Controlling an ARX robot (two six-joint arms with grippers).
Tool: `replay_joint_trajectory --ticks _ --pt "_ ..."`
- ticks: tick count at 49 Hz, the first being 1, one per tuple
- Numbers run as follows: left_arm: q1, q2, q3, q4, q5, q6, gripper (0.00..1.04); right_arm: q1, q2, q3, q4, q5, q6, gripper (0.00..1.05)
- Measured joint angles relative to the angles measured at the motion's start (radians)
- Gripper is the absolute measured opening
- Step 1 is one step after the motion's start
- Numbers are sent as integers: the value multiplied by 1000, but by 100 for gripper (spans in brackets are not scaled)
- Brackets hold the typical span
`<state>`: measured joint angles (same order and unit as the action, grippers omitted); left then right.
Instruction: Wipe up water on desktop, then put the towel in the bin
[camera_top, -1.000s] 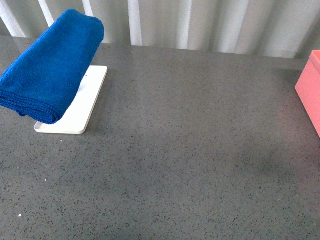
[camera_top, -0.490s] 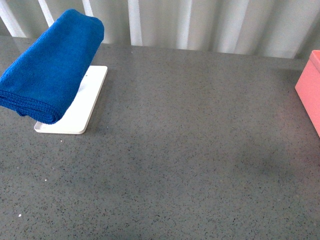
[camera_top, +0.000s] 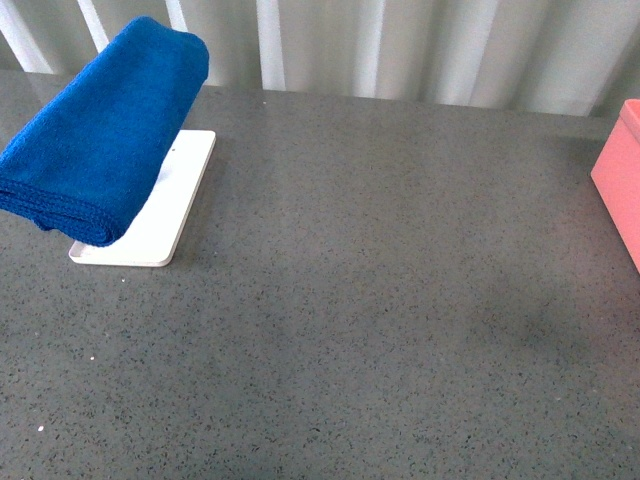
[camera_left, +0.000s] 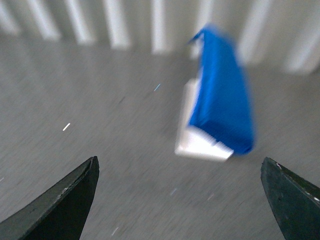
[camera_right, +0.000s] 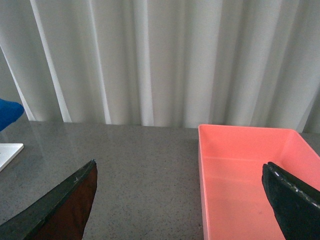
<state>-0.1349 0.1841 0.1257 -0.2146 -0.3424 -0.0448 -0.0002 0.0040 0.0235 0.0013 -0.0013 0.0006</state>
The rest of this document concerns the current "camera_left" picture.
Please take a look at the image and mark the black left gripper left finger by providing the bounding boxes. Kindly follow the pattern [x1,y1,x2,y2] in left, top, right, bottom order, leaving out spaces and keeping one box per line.
[0,156,100,240]

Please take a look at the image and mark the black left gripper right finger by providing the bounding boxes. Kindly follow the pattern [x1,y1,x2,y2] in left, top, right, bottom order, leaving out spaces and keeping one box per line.
[260,157,320,240]

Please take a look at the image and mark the blue microfiber cloth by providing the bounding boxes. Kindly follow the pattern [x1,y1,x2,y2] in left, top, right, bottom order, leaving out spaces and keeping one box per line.
[188,24,255,155]

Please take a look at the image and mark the white rack with wooden bars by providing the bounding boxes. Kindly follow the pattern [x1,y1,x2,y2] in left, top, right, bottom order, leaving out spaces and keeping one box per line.
[174,37,236,162]

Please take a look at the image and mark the white pleated curtain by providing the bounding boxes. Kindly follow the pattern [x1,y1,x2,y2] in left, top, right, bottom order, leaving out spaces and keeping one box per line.
[0,0,320,75]

